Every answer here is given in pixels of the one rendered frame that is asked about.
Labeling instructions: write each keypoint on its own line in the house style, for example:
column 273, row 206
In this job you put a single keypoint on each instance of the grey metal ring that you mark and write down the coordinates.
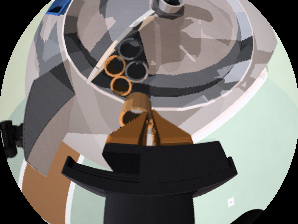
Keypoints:
column 136, row 78
column 170, row 8
column 122, row 52

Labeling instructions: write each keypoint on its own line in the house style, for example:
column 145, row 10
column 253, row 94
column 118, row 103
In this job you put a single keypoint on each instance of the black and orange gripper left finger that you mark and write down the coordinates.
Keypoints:
column 132, row 132

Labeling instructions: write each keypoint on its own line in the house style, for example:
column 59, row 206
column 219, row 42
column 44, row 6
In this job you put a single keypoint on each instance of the bronze bushing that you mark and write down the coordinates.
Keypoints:
column 118, row 89
column 136, row 101
column 111, row 70

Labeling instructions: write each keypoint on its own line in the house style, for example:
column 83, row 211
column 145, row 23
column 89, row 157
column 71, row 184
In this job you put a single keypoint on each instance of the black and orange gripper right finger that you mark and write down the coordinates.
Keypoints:
column 167, row 133

